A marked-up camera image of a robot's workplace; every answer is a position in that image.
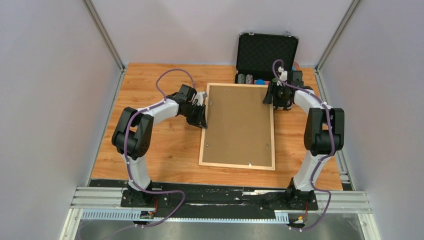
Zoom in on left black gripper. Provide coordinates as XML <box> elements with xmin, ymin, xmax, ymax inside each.
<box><xmin>182</xmin><ymin>103</ymin><xmax>208</xmax><ymax>130</ymax></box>

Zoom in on light wooden picture frame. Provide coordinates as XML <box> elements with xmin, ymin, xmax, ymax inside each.
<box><xmin>198</xmin><ymin>82</ymin><xmax>276</xmax><ymax>172</ymax></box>

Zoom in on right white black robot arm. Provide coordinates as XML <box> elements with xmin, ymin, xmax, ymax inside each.
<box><xmin>262</xmin><ymin>67</ymin><xmax>344</xmax><ymax>209</ymax></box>

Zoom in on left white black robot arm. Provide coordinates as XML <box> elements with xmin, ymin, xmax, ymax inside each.
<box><xmin>111</xmin><ymin>84</ymin><xmax>208</xmax><ymax>207</ymax></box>

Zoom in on blue dealer button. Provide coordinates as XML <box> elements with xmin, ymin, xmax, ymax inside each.
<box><xmin>255</xmin><ymin>79</ymin><xmax>266</xmax><ymax>85</ymax></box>

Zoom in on grey purple chip stack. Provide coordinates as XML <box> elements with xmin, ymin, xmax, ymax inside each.
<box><xmin>236</xmin><ymin>73</ymin><xmax>254</xmax><ymax>85</ymax></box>

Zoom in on colourful objects behind case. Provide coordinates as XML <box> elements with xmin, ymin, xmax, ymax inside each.
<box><xmin>292</xmin><ymin>61</ymin><xmax>300</xmax><ymax>71</ymax></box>

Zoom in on black poker chip case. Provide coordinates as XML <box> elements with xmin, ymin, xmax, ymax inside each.
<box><xmin>234</xmin><ymin>32</ymin><xmax>304</xmax><ymax>105</ymax></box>

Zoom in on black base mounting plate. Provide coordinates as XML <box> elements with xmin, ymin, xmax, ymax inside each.
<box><xmin>120</xmin><ymin>182</ymin><xmax>318</xmax><ymax>219</ymax></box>

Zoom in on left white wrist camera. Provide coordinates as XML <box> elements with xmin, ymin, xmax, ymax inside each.
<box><xmin>192</xmin><ymin>91</ymin><xmax>208</xmax><ymax>106</ymax></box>

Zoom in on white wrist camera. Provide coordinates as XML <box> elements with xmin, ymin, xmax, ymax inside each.
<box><xmin>277</xmin><ymin>66</ymin><xmax>288</xmax><ymax>82</ymax></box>
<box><xmin>192</xmin><ymin>91</ymin><xmax>208</xmax><ymax>106</ymax></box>

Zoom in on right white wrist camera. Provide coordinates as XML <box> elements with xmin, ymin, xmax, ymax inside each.
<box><xmin>277</xmin><ymin>66</ymin><xmax>288</xmax><ymax>82</ymax></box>

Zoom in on grey slotted cable duct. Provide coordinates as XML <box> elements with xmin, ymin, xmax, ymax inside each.
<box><xmin>80</xmin><ymin>209</ymin><xmax>290</xmax><ymax>223</ymax></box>

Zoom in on aluminium front rail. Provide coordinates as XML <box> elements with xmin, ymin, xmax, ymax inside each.
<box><xmin>70</xmin><ymin>185</ymin><xmax>372</xmax><ymax>214</ymax></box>

